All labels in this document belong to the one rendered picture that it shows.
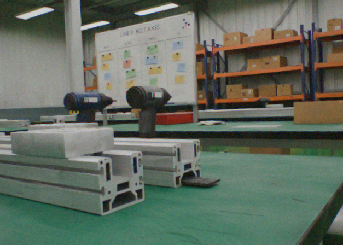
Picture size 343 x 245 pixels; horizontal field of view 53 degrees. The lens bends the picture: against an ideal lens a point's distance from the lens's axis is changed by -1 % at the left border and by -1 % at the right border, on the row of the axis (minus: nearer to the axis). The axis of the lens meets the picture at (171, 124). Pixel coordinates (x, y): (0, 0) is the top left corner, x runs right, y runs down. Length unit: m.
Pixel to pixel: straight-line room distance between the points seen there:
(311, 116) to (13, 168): 2.10
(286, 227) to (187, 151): 0.33
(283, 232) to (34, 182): 0.44
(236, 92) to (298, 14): 2.98
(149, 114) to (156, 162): 0.27
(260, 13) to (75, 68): 6.10
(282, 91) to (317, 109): 7.91
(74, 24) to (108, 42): 4.97
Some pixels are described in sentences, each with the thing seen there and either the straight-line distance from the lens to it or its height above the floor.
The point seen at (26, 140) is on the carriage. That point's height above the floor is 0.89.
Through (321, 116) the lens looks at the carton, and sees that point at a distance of 2.50.
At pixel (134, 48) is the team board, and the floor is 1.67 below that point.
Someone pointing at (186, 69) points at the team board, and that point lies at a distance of 3.84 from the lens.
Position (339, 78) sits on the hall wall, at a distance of 11.03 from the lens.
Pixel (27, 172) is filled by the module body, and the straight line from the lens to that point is 0.68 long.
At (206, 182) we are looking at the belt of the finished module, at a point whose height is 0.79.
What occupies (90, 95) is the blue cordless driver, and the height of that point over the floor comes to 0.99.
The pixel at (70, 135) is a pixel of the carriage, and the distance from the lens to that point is 0.58.
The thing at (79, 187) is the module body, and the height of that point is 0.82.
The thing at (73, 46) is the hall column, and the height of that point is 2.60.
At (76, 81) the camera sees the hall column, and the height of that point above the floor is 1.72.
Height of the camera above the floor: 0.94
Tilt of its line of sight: 3 degrees down
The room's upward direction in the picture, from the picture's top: 3 degrees counter-clockwise
